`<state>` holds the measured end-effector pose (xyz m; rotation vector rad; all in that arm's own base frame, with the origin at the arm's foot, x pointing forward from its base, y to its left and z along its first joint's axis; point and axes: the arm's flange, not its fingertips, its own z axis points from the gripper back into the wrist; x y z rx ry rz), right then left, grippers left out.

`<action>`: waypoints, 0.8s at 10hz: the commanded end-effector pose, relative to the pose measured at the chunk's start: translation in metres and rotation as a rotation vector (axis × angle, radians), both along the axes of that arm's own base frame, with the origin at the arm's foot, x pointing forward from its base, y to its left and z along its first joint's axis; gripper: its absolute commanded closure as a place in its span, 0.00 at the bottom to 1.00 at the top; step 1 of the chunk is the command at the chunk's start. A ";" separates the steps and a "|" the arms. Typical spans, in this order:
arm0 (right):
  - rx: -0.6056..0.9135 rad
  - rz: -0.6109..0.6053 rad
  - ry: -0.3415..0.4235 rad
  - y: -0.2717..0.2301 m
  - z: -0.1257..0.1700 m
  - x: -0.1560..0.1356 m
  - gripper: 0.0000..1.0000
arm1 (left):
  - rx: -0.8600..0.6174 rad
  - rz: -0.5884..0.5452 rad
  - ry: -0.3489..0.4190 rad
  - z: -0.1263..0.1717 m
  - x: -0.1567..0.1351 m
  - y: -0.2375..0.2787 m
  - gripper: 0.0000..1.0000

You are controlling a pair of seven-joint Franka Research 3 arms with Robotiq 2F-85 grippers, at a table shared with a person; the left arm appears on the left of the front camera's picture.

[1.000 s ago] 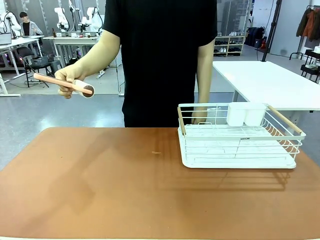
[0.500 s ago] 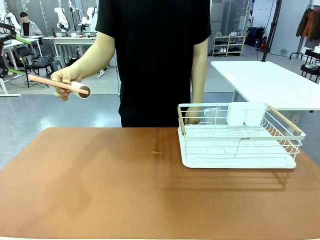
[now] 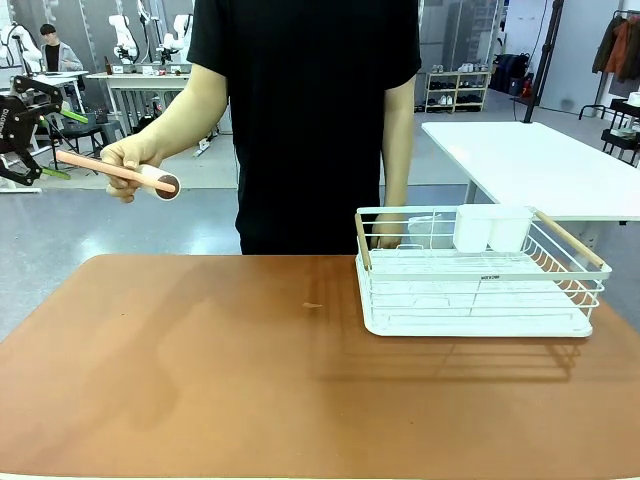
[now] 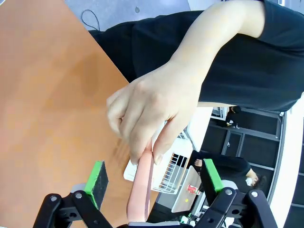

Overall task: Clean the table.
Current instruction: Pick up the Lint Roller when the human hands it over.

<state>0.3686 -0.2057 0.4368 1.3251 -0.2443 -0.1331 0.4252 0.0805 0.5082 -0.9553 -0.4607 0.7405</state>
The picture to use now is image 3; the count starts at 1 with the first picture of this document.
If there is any white background workbench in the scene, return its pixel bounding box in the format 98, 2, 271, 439
86, 71, 211, 157

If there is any person's left hand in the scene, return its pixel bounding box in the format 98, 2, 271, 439
369, 212, 407, 251

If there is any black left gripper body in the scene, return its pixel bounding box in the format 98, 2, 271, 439
0, 92, 39, 154

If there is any white cutlery holder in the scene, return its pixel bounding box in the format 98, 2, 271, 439
453, 203, 535, 254

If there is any person's right forearm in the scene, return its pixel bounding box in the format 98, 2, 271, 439
143, 62, 230, 169

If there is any orange jacket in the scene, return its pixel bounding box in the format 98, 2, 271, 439
604, 18, 635, 82

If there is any black cart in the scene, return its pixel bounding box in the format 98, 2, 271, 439
601, 97, 640, 167

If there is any background seated person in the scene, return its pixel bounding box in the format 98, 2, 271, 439
38, 22, 84, 74

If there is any person's left forearm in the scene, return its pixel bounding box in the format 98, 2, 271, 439
381, 73, 418, 217

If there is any white plastic bag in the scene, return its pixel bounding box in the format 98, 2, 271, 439
407, 213, 455, 247

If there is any person's black T-shirt torso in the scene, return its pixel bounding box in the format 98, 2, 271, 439
187, 0, 423, 257

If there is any white table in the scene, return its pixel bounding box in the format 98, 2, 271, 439
421, 121, 640, 261

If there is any black coat rack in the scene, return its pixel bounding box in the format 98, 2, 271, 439
578, 8, 640, 121

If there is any person's right hand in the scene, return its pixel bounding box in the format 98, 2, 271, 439
99, 132, 167, 204

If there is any white wire dish rack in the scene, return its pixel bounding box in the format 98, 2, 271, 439
354, 204, 613, 338

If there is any dark backpack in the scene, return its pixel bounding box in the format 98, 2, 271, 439
491, 52, 531, 96

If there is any white background desk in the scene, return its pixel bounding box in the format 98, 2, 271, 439
28, 70, 90, 115

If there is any grey stool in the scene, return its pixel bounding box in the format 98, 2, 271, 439
82, 118, 127, 149

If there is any wooden shoe rack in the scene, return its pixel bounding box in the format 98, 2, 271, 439
424, 70, 493, 114

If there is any white drip tray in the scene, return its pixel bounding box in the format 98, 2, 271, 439
363, 247, 594, 338

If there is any olive green jacket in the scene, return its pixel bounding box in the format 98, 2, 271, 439
591, 14, 622, 76

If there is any black pole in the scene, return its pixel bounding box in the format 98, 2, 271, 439
522, 0, 566, 125

